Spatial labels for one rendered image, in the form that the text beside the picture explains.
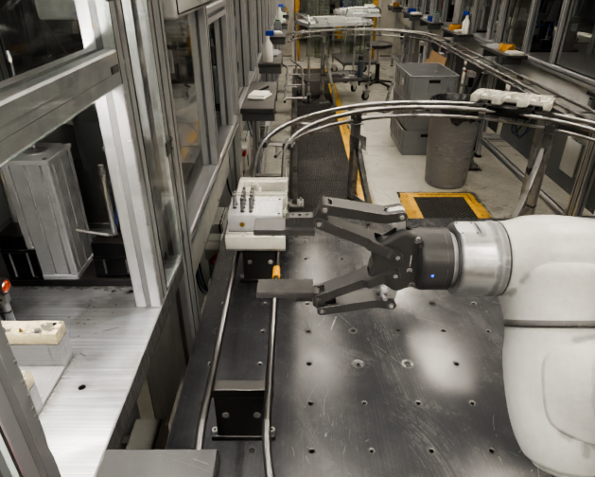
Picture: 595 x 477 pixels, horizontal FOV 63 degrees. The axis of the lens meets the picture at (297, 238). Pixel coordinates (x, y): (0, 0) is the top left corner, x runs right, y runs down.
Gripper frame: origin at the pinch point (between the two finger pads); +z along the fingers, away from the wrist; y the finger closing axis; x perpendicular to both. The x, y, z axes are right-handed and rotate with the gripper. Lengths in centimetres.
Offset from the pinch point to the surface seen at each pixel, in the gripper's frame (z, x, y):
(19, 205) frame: 45, -25, -5
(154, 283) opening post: 22.0, -18.4, -16.4
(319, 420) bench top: -6.5, -13.3, -44.4
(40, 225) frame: 42.3, -24.6, -8.6
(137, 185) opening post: 21.9, -18.5, 1.5
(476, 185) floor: -137, -285, -113
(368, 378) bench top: -17, -24, -44
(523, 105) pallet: -109, -179, -27
